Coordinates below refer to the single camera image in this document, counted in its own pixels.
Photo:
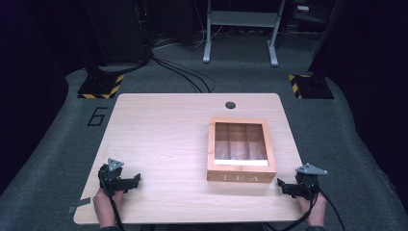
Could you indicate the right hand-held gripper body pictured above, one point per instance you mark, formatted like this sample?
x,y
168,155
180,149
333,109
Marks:
x,y
307,183

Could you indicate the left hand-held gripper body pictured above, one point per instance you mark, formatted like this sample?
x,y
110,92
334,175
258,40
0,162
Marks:
x,y
110,178

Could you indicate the person's right hand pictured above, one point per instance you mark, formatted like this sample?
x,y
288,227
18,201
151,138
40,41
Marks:
x,y
316,210

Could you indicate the grey tape strip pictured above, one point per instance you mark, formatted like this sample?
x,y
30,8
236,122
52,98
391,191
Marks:
x,y
79,205

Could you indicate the wooden tea box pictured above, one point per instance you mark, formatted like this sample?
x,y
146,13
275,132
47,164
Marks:
x,y
241,150

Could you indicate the black hazard-striped stand base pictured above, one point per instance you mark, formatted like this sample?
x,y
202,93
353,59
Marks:
x,y
101,86
312,86

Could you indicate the dark round table grommet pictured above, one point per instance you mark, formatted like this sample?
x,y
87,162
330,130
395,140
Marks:
x,y
230,105

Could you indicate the black equipment cabinet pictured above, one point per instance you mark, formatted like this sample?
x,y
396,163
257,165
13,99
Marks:
x,y
115,29

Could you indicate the white metal stand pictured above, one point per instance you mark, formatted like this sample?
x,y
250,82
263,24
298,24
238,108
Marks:
x,y
243,18

